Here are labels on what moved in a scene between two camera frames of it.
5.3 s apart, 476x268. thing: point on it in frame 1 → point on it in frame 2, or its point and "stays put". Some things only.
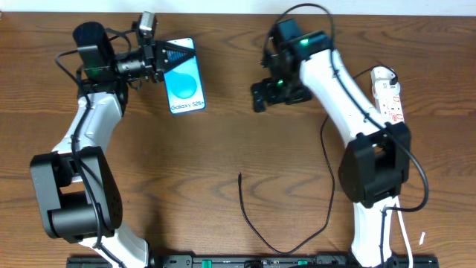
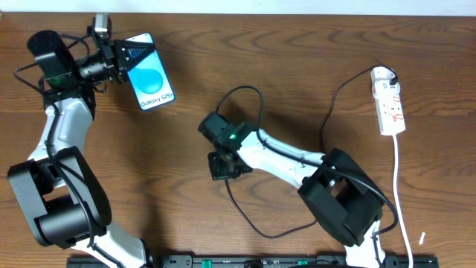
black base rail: (251, 261) stays put
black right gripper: (260, 96) → (222, 168)
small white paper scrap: (422, 238) stays put
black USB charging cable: (329, 176) → (321, 148)
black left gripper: (150, 62) → (117, 59)
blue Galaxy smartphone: (184, 83) → (149, 78)
